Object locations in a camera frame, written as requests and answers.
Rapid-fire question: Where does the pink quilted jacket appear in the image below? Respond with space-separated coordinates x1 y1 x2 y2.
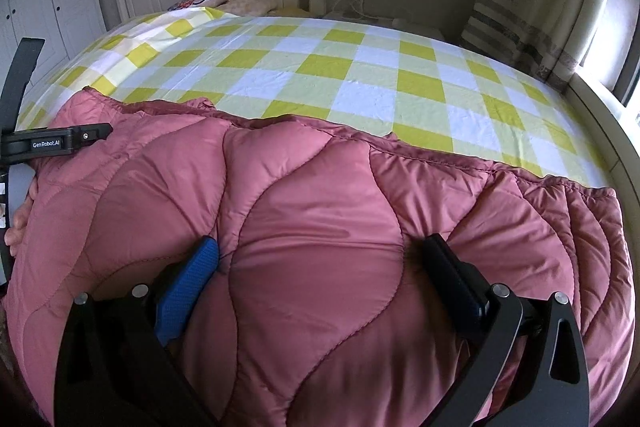
0 87 636 427

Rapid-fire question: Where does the bed with yellow checked sheet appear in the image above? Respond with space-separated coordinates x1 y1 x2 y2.
15 6 613 190

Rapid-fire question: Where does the dark framed window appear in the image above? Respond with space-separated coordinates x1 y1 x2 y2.
597 0 640 130

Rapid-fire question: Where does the cream window sill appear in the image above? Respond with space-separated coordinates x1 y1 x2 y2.
564 71 640 218

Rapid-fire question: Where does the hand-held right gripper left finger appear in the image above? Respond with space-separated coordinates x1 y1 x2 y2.
53 235 221 427

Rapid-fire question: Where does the person's left hand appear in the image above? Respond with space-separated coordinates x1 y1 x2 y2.
4 179 39 258

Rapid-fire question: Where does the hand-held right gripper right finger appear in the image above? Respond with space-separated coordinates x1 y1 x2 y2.
422 234 592 427

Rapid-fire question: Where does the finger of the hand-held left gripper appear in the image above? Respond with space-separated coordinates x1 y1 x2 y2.
0 37 46 132

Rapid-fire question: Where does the cream textured pillow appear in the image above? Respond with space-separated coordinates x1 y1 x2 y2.
229 0 277 16

